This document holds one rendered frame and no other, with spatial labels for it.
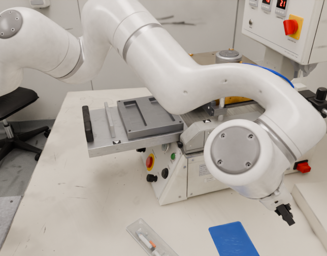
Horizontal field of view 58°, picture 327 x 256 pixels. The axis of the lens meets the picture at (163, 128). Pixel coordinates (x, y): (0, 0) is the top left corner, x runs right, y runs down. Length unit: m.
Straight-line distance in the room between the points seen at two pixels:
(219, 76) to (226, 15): 2.08
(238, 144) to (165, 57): 0.18
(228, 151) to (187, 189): 0.57
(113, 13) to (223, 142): 0.30
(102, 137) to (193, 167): 0.28
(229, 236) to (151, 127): 0.37
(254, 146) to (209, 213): 0.59
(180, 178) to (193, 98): 0.46
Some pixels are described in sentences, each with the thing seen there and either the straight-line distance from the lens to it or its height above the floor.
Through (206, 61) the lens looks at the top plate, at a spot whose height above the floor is 1.11.
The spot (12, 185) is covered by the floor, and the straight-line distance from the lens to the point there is 2.37.
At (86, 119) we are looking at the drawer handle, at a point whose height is 1.01.
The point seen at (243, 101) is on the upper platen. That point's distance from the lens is 0.91.
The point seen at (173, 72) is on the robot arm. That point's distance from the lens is 0.45.
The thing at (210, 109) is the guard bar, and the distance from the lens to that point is 0.85.
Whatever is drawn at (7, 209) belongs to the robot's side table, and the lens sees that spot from 1.06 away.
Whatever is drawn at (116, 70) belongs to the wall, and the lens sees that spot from 2.53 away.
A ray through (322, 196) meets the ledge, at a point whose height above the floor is 0.79.
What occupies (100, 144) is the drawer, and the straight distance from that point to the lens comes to 0.83.
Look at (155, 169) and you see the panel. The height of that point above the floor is 0.80.
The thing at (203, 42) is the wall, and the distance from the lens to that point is 2.51.
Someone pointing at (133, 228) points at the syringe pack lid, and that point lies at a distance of 0.86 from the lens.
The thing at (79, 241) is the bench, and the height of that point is 0.75.
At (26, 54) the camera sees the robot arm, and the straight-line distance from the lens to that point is 0.60.
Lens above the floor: 1.45
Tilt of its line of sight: 33 degrees down
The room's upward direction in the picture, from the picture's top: 2 degrees counter-clockwise
